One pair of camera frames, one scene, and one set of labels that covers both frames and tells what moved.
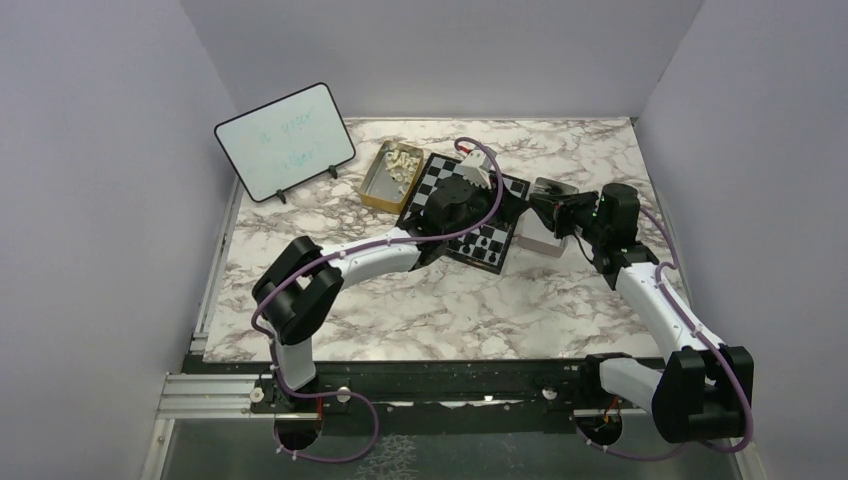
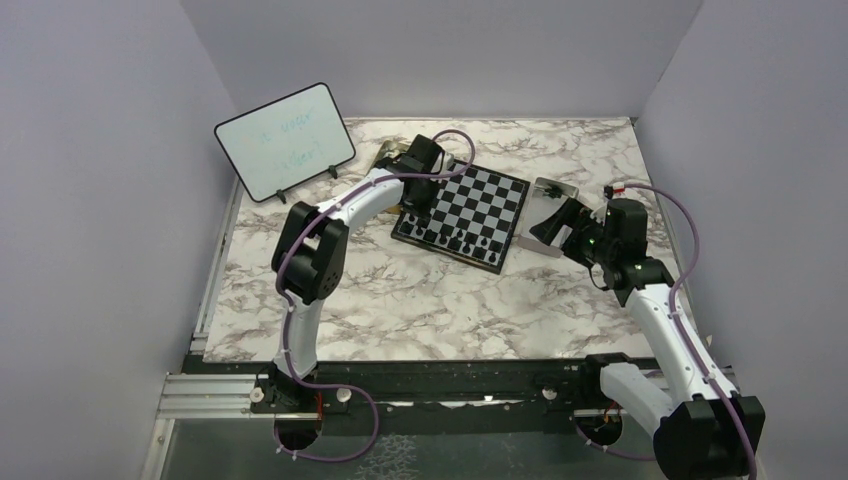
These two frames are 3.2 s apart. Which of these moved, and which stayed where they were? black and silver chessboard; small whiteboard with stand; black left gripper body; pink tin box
Moved: black left gripper body
Stayed: small whiteboard with stand; pink tin box; black and silver chessboard
